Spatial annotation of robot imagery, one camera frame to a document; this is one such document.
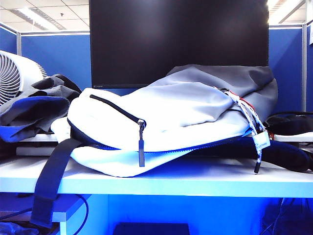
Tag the black computer monitor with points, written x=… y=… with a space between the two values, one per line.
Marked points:
x=171 y=36

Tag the white paper sheet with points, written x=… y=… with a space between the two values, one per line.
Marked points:
x=311 y=31

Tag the white and gray backpack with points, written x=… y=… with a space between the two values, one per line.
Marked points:
x=176 y=110

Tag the white under-desk shelf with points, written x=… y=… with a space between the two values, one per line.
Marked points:
x=66 y=208

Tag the white desk fan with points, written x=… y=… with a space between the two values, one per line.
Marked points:
x=14 y=71

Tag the black bag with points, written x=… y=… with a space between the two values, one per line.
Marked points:
x=291 y=122

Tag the black box under desk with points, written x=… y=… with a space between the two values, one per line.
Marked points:
x=151 y=229

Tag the long ceiling light panel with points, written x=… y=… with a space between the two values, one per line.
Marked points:
x=39 y=18
x=286 y=9

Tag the gray ribbed clothes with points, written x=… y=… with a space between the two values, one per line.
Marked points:
x=36 y=107

